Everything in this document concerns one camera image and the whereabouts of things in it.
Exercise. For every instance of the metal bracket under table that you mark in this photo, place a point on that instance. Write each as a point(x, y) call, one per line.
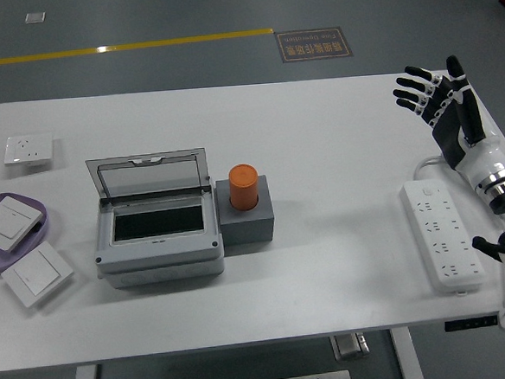
point(350, 346)

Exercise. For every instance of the small metal floor plate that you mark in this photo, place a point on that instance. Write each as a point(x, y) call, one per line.
point(35, 17)

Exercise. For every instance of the brown floor sign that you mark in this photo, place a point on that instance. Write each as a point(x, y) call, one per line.
point(314, 44)

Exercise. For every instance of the white power strip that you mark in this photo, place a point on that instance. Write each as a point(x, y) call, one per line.
point(442, 237)

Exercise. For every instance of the yellow floor tape line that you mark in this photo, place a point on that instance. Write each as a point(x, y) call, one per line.
point(138, 45)

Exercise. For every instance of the black table control panel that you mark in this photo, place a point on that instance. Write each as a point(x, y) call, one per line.
point(470, 324)

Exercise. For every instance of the white wall switch panel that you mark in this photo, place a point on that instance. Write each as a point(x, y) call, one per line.
point(37, 274)
point(7, 221)

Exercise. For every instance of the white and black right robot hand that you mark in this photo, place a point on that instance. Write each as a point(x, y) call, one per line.
point(484, 160)

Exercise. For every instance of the orange cylinder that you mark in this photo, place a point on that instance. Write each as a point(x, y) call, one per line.
point(244, 190)

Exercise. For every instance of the white wall socket panel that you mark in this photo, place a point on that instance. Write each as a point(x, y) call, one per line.
point(26, 149)

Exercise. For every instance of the grey electrical box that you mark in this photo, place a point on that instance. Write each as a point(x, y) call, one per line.
point(162, 256)

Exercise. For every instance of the grey cube with round hole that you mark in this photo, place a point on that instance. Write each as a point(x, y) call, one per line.
point(246, 229)

